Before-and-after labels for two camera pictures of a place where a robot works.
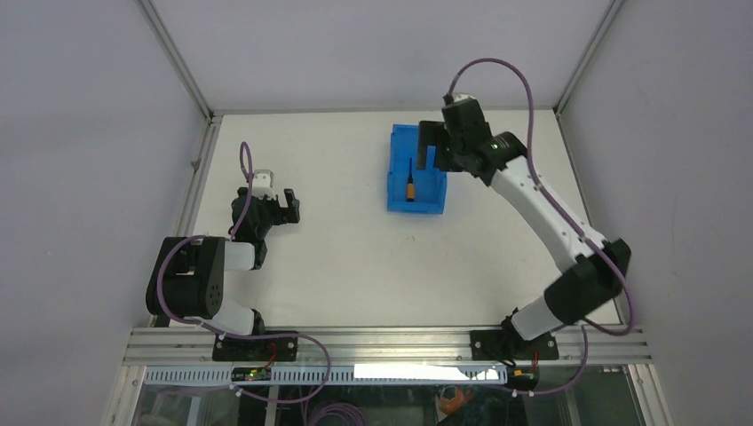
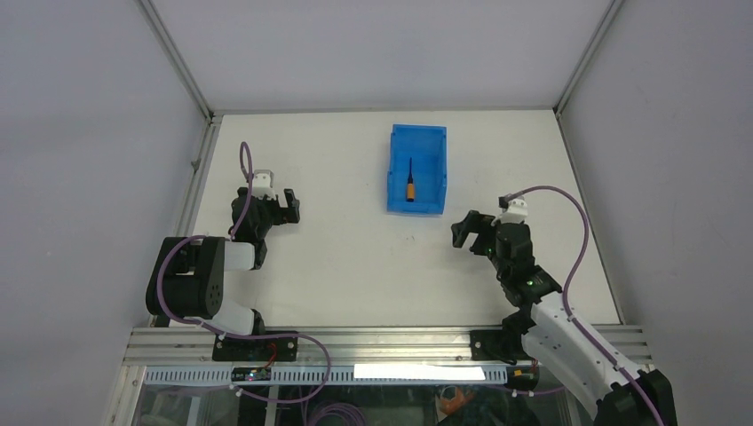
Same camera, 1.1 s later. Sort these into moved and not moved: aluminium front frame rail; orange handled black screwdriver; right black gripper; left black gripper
Moved: right black gripper
Not moved: aluminium front frame rail; left black gripper; orange handled black screwdriver
